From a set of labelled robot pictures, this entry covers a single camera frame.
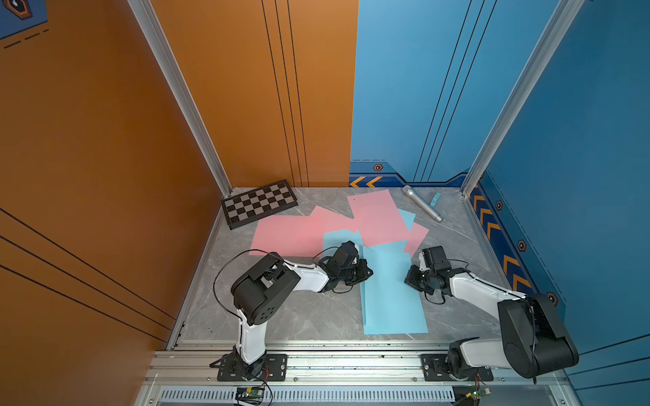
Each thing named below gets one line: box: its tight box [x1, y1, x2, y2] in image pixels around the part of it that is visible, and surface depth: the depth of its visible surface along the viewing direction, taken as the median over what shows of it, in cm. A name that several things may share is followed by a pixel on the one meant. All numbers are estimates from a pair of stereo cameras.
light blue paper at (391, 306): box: [363, 240, 430, 335], surface depth 88 cm
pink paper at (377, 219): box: [347, 189, 409, 247], surface depth 112 cm
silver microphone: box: [402, 184, 444, 223], surface depth 115 cm
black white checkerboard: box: [220, 179, 299, 231], surface depth 114 cm
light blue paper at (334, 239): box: [323, 208, 417, 256], surface depth 108 cm
